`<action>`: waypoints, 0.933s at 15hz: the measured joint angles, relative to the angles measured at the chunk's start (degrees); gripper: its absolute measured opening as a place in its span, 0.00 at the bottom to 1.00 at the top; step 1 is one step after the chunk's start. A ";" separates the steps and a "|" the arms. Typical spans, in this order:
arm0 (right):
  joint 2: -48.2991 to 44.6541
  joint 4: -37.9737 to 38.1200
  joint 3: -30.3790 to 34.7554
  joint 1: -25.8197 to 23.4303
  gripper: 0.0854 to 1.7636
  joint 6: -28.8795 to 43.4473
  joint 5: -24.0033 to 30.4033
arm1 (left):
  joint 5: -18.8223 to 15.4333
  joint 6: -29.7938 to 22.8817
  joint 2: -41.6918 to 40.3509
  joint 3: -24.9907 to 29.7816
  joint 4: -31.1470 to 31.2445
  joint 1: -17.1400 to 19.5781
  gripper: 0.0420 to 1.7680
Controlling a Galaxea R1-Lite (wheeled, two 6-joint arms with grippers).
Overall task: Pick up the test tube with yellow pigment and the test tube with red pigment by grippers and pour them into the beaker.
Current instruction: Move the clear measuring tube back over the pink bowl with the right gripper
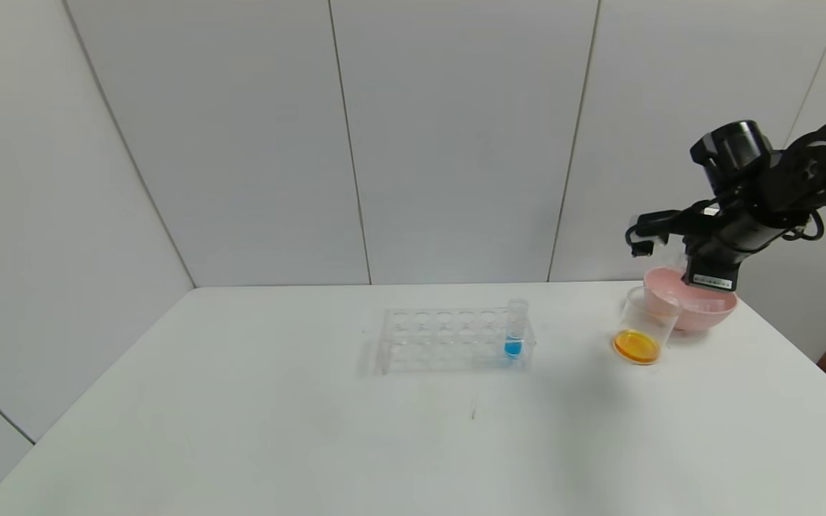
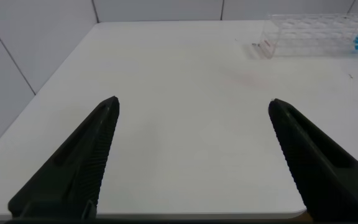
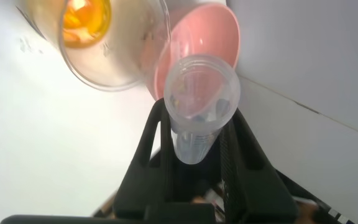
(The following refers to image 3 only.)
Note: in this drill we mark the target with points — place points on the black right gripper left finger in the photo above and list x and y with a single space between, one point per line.
145 183

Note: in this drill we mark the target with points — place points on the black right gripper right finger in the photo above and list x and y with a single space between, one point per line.
253 186

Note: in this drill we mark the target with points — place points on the test tube with yellow pigment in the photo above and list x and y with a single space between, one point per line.
197 102

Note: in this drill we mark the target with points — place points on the clear plastic beaker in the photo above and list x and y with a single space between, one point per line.
120 46

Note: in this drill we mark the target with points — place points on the pink bowl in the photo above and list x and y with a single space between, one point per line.
210 34

